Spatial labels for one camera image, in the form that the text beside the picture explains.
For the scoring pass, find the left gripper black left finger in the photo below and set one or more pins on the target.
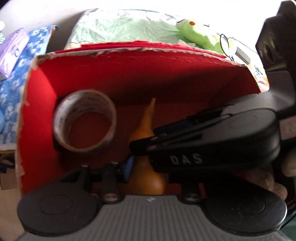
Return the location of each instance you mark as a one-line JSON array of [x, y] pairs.
[[102, 183]]

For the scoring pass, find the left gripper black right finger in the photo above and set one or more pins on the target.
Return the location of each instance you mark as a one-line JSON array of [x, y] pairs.
[[190, 190]]

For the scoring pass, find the red cardboard storage box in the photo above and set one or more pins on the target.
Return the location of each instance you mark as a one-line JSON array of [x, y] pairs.
[[181, 79]]

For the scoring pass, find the green frog plush toy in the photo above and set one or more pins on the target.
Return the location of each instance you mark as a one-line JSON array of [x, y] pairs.
[[200, 34]]

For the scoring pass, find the purple tissue pack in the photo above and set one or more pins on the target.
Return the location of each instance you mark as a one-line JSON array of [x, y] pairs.
[[11, 49]]

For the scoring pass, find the light green pillow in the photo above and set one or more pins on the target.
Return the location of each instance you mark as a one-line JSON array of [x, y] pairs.
[[127, 25]]

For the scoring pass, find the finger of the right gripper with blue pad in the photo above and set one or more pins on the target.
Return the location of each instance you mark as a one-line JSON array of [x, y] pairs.
[[177, 131]]

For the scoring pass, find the orange gourd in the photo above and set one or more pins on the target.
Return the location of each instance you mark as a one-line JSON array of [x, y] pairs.
[[143, 179]]

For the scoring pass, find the person's right hand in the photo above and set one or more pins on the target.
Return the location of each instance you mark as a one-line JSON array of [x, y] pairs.
[[264, 178]]

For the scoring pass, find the blue white floral cloth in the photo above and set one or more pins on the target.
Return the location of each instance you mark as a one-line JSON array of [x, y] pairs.
[[12, 88]]

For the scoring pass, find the white device with screen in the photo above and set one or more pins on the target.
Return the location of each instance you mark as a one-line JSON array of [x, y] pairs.
[[241, 53]]

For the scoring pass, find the large clear printed tape roll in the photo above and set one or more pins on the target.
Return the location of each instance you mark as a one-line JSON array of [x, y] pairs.
[[84, 121]]

